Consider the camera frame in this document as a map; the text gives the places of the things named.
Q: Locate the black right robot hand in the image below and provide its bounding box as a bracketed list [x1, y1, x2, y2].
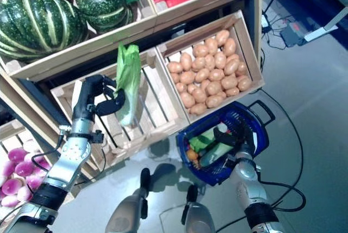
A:
[212, 126, 252, 155]

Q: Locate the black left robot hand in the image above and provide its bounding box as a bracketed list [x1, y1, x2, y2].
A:
[72, 74, 127, 121]

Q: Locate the blue plastic shopping basket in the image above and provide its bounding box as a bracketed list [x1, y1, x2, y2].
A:
[175, 100, 276, 187]

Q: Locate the large wooden pumpkin crate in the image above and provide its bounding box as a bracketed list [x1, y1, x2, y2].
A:
[0, 0, 158, 83]

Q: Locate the purple white turnip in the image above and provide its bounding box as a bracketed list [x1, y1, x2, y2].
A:
[1, 195, 20, 208]
[15, 161, 35, 177]
[7, 148, 28, 163]
[16, 186, 33, 201]
[24, 152, 41, 164]
[1, 178, 24, 196]
[26, 174, 44, 190]
[23, 140, 39, 154]
[35, 159, 52, 173]
[0, 161, 16, 176]

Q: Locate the wooden slatted crate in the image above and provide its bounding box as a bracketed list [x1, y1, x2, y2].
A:
[50, 47, 191, 155]

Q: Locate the wooden turnip crate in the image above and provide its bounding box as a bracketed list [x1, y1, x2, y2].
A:
[0, 120, 82, 209]

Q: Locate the silver right robot leg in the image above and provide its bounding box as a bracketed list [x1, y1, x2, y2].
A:
[181, 183, 215, 233]

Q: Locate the silver robot leg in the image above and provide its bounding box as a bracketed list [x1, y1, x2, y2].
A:
[181, 183, 215, 233]
[104, 167, 151, 233]

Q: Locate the wooden potato crate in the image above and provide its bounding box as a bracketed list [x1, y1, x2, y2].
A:
[155, 9, 266, 124]

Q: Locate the grey power adapter box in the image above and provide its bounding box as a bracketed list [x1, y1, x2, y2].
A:
[279, 22, 307, 47]

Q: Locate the silver left robot leg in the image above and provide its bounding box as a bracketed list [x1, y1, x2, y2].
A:
[104, 167, 151, 233]

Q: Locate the wooden carrot crate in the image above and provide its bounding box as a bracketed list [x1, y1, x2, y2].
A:
[133, 0, 270, 28]

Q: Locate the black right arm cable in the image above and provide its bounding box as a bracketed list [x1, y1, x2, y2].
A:
[255, 180, 307, 212]

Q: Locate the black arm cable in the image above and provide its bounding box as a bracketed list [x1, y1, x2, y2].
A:
[30, 134, 65, 171]
[255, 180, 307, 212]

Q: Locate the long black floor cable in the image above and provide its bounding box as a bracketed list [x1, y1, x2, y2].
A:
[222, 88, 304, 227]

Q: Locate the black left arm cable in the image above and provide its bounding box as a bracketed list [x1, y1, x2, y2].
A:
[30, 134, 65, 171]

